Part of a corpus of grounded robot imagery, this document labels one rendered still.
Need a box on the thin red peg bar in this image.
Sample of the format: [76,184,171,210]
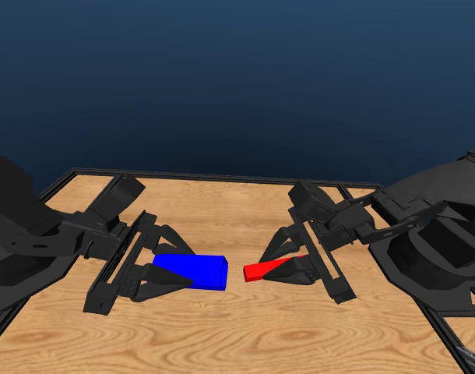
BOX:
[242,255,309,284]

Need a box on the blue hollow socket block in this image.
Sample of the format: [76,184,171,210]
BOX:
[150,253,229,291]

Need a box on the black table frame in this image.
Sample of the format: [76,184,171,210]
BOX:
[0,167,475,374]

